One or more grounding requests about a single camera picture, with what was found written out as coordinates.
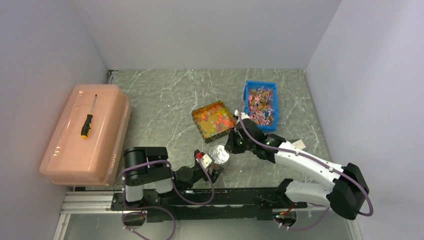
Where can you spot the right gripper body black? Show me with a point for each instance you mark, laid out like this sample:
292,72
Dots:
237,145

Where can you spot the clear plastic cup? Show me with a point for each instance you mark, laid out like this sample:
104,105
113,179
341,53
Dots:
221,164

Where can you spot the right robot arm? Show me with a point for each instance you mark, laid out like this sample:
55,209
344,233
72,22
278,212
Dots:
341,188

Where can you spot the blue bin of lollipops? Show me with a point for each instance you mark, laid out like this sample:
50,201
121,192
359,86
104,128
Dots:
261,104

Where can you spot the metal scoop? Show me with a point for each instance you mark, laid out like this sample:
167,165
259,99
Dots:
298,143

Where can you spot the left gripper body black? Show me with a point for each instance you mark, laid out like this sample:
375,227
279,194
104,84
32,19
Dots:
198,175

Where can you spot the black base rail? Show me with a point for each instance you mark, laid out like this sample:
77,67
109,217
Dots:
260,203

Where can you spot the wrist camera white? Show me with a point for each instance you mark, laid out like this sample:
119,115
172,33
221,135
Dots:
240,115
204,159

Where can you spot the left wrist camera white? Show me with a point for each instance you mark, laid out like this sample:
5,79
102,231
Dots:
204,159

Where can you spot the clear round lid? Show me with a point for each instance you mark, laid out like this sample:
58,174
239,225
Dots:
219,153

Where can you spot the yellow black screwdriver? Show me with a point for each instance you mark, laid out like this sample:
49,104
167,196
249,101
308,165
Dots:
86,128

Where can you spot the candy tin with gummies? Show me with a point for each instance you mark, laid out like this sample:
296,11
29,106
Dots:
213,121

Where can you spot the pink plastic storage box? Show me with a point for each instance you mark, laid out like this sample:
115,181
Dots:
71,160

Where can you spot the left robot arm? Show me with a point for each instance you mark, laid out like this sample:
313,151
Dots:
144,165

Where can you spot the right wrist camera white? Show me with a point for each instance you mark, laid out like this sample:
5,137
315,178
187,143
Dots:
240,115

